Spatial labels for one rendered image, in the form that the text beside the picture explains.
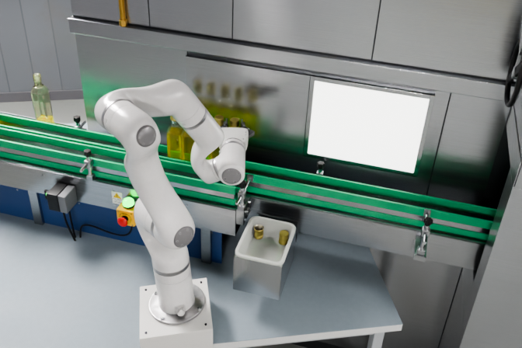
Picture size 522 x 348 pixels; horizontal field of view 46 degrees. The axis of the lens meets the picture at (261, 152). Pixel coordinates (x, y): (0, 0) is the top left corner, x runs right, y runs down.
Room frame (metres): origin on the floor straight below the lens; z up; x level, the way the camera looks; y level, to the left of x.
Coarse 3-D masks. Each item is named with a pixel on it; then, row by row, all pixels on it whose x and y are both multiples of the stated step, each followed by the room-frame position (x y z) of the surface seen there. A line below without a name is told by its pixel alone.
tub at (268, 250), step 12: (252, 228) 1.73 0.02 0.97; (264, 228) 1.73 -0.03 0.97; (276, 228) 1.72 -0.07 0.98; (288, 228) 1.71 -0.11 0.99; (240, 240) 1.61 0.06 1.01; (252, 240) 1.70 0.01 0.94; (264, 240) 1.70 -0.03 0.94; (276, 240) 1.70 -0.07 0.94; (288, 240) 1.63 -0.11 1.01; (240, 252) 1.58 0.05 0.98; (252, 252) 1.63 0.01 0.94; (264, 252) 1.63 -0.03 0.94; (276, 252) 1.64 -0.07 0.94; (276, 264) 1.51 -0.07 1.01
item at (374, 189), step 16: (32, 128) 2.15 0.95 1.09; (48, 128) 2.12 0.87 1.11; (64, 128) 2.11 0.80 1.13; (112, 144) 2.06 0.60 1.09; (160, 144) 2.01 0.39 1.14; (272, 176) 1.90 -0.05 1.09; (288, 176) 1.88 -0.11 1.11; (304, 176) 1.86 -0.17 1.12; (320, 176) 1.85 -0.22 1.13; (352, 192) 1.82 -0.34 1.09; (368, 192) 1.80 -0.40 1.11; (384, 192) 1.79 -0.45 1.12; (400, 192) 1.78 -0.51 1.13; (432, 208) 1.75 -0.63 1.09; (448, 208) 1.74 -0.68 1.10; (464, 208) 1.72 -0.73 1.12; (480, 208) 1.71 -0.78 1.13
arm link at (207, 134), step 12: (204, 120) 1.53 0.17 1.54; (192, 132) 1.52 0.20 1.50; (204, 132) 1.53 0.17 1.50; (216, 132) 1.56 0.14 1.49; (204, 144) 1.54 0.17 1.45; (216, 144) 1.55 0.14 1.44; (192, 156) 1.59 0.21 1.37; (204, 156) 1.56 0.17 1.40; (204, 168) 1.60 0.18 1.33; (204, 180) 1.60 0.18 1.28; (216, 180) 1.60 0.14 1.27
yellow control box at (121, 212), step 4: (120, 204) 1.80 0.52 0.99; (120, 208) 1.78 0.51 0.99; (124, 208) 1.78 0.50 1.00; (132, 208) 1.78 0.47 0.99; (120, 212) 1.77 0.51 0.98; (124, 212) 1.76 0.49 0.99; (128, 212) 1.76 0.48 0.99; (132, 212) 1.76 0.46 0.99; (120, 216) 1.77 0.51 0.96; (124, 216) 1.76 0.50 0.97; (128, 216) 1.76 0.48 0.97; (132, 216) 1.76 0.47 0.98; (128, 220) 1.76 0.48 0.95; (132, 220) 1.76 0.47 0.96; (128, 224) 1.76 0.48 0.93; (132, 224) 1.76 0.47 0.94
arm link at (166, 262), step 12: (144, 216) 1.44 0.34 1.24; (144, 228) 1.44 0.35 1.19; (144, 240) 1.45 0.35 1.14; (156, 240) 1.46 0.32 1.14; (156, 252) 1.43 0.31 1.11; (168, 252) 1.43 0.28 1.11; (180, 252) 1.44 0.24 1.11; (156, 264) 1.41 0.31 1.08; (168, 264) 1.40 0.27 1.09; (180, 264) 1.41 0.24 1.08; (168, 276) 1.40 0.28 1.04
